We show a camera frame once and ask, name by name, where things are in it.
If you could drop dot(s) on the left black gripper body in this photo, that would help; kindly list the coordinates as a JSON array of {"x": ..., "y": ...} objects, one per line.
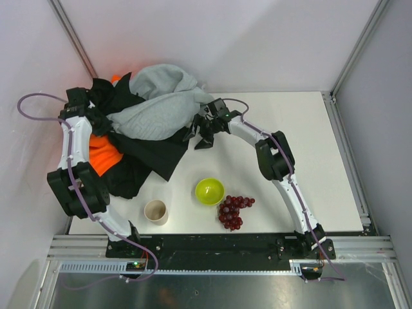
[{"x": 97, "y": 120}]

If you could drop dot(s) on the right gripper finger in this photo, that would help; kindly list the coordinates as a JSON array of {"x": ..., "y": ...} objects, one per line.
[
  {"x": 206, "y": 142},
  {"x": 193, "y": 128}
]

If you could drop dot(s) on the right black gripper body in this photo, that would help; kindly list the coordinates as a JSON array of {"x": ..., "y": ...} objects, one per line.
[{"x": 206, "y": 123}]

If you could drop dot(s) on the grey sweatshirt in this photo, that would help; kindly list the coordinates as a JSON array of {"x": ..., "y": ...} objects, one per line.
[{"x": 172, "y": 97}]

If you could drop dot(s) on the orange cloth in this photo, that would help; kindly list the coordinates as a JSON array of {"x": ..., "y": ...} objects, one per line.
[{"x": 102, "y": 154}]

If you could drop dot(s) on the large black cloth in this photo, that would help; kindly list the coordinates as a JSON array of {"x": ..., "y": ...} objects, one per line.
[{"x": 140, "y": 157}]

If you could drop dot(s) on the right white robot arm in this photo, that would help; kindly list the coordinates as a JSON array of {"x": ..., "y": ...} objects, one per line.
[{"x": 275, "y": 161}]

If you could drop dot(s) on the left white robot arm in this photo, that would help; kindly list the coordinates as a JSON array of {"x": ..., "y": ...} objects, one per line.
[{"x": 76, "y": 185}]

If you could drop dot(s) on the lime green bowl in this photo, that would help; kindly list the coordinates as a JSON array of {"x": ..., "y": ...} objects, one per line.
[{"x": 209, "y": 191}]

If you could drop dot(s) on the red grape bunch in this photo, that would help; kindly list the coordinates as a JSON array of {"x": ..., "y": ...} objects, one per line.
[{"x": 229, "y": 209}]

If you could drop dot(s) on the beige cup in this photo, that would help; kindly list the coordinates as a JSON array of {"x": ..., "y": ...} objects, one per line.
[{"x": 156, "y": 212}]

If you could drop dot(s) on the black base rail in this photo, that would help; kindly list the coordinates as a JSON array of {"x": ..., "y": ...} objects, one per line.
[{"x": 223, "y": 251}]

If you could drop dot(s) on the grey cable duct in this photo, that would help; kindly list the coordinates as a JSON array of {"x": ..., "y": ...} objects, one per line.
[{"x": 287, "y": 268}]

